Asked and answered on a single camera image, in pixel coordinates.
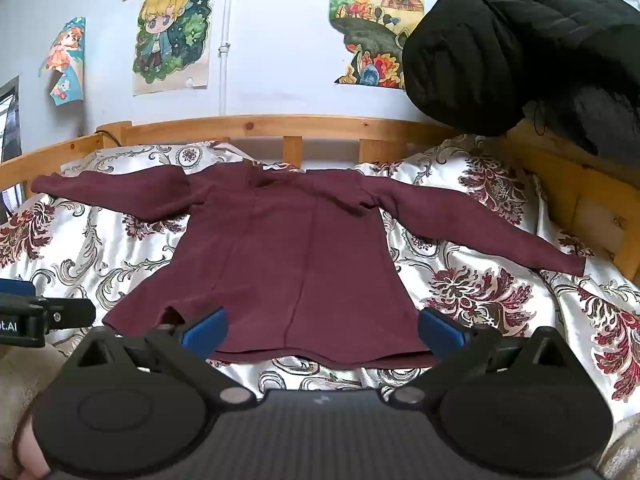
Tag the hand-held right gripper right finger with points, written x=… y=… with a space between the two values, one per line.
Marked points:
x=440 y=332

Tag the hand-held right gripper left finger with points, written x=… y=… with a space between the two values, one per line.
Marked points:
x=206 y=331

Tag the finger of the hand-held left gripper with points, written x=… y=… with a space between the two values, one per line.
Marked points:
x=15 y=288
x=67 y=314

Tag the maroon sweater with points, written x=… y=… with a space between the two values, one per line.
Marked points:
x=300 y=260

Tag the beige cloth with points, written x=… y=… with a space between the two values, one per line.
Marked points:
x=25 y=375

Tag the floral satin bedspread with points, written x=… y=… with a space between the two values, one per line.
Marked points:
x=475 y=280

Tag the window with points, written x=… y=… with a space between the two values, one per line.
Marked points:
x=10 y=120

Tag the orange-haired cartoon girl poster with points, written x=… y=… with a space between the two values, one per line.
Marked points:
x=67 y=60

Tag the blonde cartoon character poster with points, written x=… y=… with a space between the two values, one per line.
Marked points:
x=170 y=30

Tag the black puffer jacket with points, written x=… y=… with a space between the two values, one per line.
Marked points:
x=520 y=40

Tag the colourful landscape poster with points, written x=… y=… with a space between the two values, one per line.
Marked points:
x=375 y=25

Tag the wooden bed frame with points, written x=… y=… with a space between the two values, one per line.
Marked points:
x=260 y=127

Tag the white wall pipe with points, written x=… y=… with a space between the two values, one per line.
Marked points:
x=226 y=60

